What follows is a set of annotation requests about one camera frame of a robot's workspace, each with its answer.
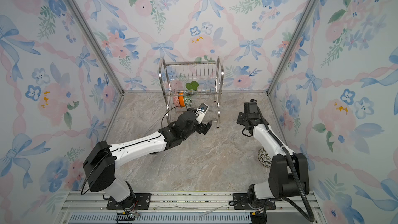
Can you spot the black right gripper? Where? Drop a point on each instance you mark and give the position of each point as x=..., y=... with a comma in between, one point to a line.
x=239, y=120

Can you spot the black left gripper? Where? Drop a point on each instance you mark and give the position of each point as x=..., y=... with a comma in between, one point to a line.
x=202, y=126

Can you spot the green leaf pattern bowl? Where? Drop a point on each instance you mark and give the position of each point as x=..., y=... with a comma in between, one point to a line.
x=187, y=101

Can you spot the white bowl orange outside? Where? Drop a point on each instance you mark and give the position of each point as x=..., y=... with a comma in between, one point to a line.
x=181, y=99

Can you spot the small patterned dish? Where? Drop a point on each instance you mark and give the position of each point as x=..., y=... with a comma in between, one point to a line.
x=264, y=158

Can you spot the stainless steel dish rack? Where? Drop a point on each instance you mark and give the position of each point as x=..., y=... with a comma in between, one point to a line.
x=208, y=72

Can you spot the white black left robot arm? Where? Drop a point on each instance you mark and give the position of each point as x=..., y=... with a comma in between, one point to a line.
x=104, y=159

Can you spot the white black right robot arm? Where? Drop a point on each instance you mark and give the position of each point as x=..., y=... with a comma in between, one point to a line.
x=288, y=171

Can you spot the green leaf shaped dish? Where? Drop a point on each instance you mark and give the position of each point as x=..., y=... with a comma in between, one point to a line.
x=192, y=86

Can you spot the white ventilation grille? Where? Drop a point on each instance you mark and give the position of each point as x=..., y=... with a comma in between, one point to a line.
x=160, y=218

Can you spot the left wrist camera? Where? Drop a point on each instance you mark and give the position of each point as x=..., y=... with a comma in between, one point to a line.
x=201, y=112

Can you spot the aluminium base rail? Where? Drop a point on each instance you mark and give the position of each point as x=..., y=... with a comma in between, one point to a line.
x=203, y=202

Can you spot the aluminium corner post right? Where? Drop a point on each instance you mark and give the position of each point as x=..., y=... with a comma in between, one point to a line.
x=301, y=25

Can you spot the aluminium corner post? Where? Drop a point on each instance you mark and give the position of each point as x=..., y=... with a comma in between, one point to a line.
x=88, y=34
x=301, y=25

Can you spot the aluminium corner post left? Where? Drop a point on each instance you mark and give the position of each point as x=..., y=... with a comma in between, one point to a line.
x=88, y=34

